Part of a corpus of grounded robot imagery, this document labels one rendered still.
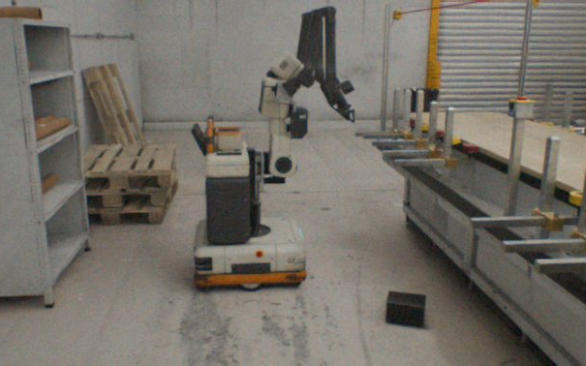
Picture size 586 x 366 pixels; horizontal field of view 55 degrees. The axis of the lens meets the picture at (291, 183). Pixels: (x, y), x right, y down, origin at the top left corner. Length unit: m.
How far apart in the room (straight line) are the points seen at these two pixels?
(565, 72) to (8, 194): 9.36
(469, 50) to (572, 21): 1.84
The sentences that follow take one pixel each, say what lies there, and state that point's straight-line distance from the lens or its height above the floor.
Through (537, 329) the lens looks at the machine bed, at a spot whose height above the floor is 0.17.
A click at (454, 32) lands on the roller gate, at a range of 10.01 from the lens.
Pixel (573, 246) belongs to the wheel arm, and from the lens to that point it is 2.05.
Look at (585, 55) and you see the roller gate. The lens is 11.11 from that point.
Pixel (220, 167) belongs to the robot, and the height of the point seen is 0.76.
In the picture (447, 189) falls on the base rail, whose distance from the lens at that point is 3.08.
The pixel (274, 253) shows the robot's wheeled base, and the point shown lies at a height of 0.24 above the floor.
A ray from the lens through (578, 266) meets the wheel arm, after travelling 1.76.
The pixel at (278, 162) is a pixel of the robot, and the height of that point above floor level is 0.74.
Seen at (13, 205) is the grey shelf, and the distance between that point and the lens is 3.31.
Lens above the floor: 1.46
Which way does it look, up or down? 14 degrees down
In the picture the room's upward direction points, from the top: straight up
